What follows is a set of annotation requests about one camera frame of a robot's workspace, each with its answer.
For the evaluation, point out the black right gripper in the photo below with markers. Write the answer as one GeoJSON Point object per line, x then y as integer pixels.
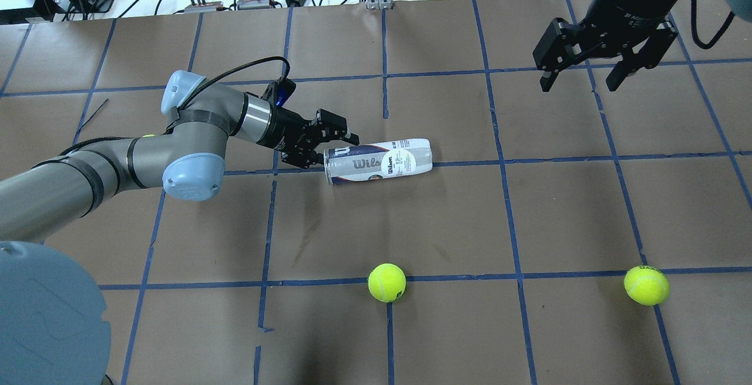
{"type": "Point", "coordinates": [628, 7]}

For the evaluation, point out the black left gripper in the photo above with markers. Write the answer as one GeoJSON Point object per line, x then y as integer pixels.
{"type": "Point", "coordinates": [286, 129]}

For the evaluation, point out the clear tennis ball can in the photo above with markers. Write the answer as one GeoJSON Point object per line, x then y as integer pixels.
{"type": "Point", "coordinates": [380, 160]}

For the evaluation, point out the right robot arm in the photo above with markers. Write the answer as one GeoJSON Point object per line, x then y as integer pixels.
{"type": "Point", "coordinates": [638, 32]}

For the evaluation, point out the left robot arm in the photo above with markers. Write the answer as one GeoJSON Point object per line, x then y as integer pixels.
{"type": "Point", "coordinates": [52, 326]}

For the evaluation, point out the tennis ball near centre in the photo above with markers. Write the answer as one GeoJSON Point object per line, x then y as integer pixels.
{"type": "Point", "coordinates": [386, 283]}

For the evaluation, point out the tennis ball by base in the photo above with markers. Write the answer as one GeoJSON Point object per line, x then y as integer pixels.
{"type": "Point", "coordinates": [646, 285]}

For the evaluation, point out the brown paper table cover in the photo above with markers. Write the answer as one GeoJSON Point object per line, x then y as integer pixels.
{"type": "Point", "coordinates": [514, 245]}

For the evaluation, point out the grey orange hub lower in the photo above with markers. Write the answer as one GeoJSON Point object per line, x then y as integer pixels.
{"type": "Point", "coordinates": [246, 5]}

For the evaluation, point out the grey orange hub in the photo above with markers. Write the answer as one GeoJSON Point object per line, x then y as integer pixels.
{"type": "Point", "coordinates": [246, 5]}
{"type": "Point", "coordinates": [212, 6]}

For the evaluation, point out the grey orange hub upper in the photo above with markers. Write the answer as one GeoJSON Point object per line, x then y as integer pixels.
{"type": "Point", "coordinates": [212, 6]}

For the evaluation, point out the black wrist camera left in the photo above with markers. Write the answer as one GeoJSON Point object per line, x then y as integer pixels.
{"type": "Point", "coordinates": [279, 91]}

